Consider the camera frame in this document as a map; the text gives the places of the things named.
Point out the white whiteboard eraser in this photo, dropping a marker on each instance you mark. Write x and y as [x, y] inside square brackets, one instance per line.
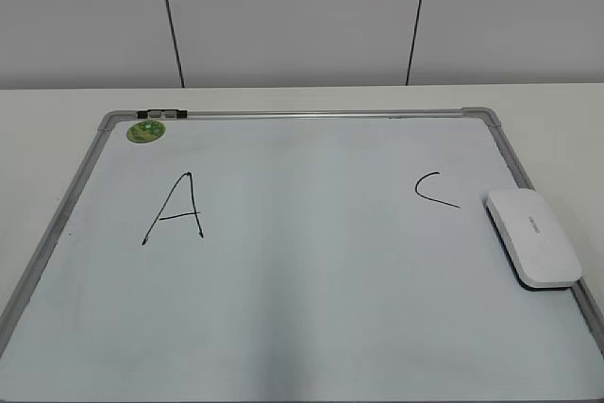
[541, 253]

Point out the white framed whiteboard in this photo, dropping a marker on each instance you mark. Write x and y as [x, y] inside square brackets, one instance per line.
[304, 257]

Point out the black silver board hanger clip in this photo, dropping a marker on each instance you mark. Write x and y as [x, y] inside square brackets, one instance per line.
[162, 114]

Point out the green round magnet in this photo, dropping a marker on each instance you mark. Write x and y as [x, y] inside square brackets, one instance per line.
[146, 131]

